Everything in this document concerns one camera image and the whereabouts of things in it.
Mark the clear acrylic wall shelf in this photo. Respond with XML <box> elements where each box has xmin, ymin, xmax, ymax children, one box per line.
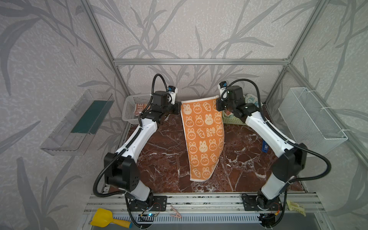
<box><xmin>40</xmin><ymin>90</ymin><xmax>115</xmax><ymax>156</ymax></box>

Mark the orange rabbit pattern towel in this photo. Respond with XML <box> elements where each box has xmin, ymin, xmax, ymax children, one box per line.
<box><xmin>181</xmin><ymin>96</ymin><xmax>224</xmax><ymax>182</ymax></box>

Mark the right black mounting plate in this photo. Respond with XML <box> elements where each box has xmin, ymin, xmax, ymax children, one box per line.
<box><xmin>241</xmin><ymin>194</ymin><xmax>283</xmax><ymax>211</ymax></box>

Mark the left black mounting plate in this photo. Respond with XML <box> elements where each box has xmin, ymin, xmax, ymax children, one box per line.
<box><xmin>128</xmin><ymin>195</ymin><xmax>168</xmax><ymax>212</ymax></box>

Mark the white wire mesh basket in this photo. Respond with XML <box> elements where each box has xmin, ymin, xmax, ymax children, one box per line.
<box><xmin>278</xmin><ymin>87</ymin><xmax>348</xmax><ymax>155</ymax></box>

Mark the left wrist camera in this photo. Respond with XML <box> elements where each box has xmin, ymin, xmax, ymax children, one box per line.
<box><xmin>167</xmin><ymin>85</ymin><xmax>178</xmax><ymax>104</ymax></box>

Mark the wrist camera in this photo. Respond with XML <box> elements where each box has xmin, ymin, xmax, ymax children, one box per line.
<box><xmin>218</xmin><ymin>81</ymin><xmax>228</xmax><ymax>101</ymax></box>
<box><xmin>167</xmin><ymin>85</ymin><xmax>178</xmax><ymax>104</ymax></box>

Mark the striped rabbit text towel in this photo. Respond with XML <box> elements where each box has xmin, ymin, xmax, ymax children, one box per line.
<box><xmin>134</xmin><ymin>103</ymin><xmax>148</xmax><ymax>116</ymax></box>

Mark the black mounting plate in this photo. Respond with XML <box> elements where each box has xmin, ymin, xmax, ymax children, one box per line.
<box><xmin>241</xmin><ymin>194</ymin><xmax>283</xmax><ymax>211</ymax></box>
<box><xmin>128</xmin><ymin>195</ymin><xmax>168</xmax><ymax>212</ymax></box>

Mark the teal rabbit pattern towel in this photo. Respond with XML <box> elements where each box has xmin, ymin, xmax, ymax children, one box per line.
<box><xmin>244</xmin><ymin>94</ymin><xmax>262</xmax><ymax>108</ymax></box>

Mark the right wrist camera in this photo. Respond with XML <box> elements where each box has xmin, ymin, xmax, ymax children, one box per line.
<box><xmin>218</xmin><ymin>81</ymin><xmax>228</xmax><ymax>101</ymax></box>

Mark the green circuit board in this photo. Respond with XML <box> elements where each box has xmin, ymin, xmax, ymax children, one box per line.
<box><xmin>140</xmin><ymin>212</ymin><xmax>159</xmax><ymax>218</ymax></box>

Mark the yellow paper tag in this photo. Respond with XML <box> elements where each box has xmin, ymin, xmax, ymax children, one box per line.
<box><xmin>287</xmin><ymin>199</ymin><xmax>306</xmax><ymax>217</ymax></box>

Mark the yellow plastic scoop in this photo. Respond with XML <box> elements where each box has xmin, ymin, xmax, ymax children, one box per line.
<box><xmin>90</xmin><ymin>208</ymin><xmax>132</xmax><ymax>229</ymax></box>

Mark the pink clothespin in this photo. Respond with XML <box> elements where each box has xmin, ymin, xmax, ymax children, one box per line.
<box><xmin>170</xmin><ymin>206</ymin><xmax>182</xmax><ymax>219</ymax></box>

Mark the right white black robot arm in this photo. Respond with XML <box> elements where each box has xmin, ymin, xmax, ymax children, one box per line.
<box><xmin>216</xmin><ymin>80</ymin><xmax>332</xmax><ymax>210</ymax></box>

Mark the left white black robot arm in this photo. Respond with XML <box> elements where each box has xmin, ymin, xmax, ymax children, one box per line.
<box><xmin>93</xmin><ymin>84</ymin><xmax>181</xmax><ymax>205</ymax></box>

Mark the white perforated plastic basket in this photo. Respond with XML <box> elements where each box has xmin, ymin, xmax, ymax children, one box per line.
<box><xmin>122</xmin><ymin>94</ymin><xmax>151</xmax><ymax>125</ymax></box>

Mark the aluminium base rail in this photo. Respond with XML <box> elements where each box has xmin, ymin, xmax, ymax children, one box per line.
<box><xmin>81</xmin><ymin>192</ymin><xmax>325</xmax><ymax>225</ymax></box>

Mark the green plastic basket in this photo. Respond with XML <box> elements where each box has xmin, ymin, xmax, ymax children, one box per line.
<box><xmin>222</xmin><ymin>110</ymin><xmax>246</xmax><ymax>126</ymax></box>

